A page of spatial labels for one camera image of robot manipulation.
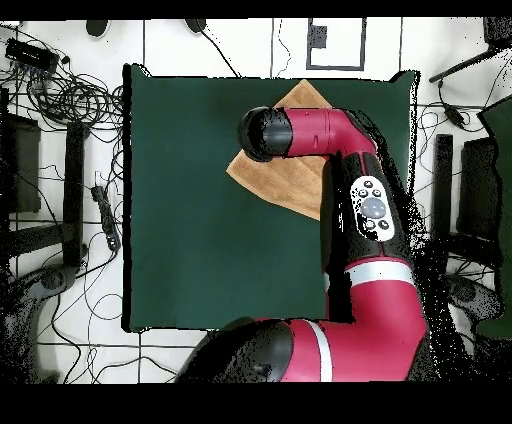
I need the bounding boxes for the dark green table cloth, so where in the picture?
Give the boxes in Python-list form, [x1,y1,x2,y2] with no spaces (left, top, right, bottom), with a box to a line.
[121,62,420,335]

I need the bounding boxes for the black hub box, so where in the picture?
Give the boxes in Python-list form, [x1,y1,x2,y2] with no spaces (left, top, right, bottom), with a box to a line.
[4,37,60,74]

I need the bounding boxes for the black power adapter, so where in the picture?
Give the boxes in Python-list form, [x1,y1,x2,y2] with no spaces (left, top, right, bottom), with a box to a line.
[437,79,467,130]

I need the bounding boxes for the black tripod stand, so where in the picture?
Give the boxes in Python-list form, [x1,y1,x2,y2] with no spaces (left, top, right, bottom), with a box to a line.
[428,16,512,84]

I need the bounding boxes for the dark green fabric sheet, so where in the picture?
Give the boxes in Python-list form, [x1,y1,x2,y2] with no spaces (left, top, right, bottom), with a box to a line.
[475,94,512,341]

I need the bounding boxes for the long black cable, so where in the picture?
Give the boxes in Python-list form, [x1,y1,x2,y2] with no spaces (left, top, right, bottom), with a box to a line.
[199,29,242,78]

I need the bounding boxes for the tangled black cable bundle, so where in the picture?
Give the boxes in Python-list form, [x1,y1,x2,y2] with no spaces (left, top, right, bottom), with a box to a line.
[23,67,125,133]

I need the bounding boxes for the black power strip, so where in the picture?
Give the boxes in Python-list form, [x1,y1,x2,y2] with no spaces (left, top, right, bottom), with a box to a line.
[89,184,122,252]

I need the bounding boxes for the black flat panel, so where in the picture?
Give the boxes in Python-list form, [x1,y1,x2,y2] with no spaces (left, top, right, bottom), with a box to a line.
[456,137,499,241]
[0,113,42,215]

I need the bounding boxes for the black metal beam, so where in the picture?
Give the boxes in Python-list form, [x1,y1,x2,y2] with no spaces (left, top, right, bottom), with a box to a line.
[62,121,87,268]
[429,133,454,276]

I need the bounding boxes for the grey square floor frame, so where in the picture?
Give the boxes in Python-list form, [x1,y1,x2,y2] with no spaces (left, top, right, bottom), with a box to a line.
[306,17,367,72]

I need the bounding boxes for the orange terry towel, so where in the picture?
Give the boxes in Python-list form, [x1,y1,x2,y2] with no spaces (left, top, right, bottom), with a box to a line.
[225,78,334,222]

